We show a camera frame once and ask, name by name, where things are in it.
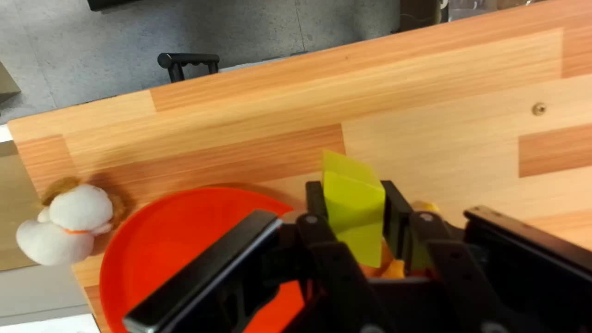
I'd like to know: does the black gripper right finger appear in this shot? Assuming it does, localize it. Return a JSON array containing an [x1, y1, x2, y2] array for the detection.
[[384, 182, 495, 333]]

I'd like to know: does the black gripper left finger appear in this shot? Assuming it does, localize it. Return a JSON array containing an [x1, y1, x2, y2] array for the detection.
[[295, 182, 395, 333]]

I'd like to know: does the yellow block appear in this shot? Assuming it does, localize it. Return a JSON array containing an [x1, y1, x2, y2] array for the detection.
[[323, 151, 386, 269]]

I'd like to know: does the orange plate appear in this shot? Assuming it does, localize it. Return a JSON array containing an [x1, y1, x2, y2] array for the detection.
[[101, 188, 293, 333]]

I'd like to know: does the near black orange clamp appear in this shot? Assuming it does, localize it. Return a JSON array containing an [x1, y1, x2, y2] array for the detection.
[[158, 53, 221, 84]]

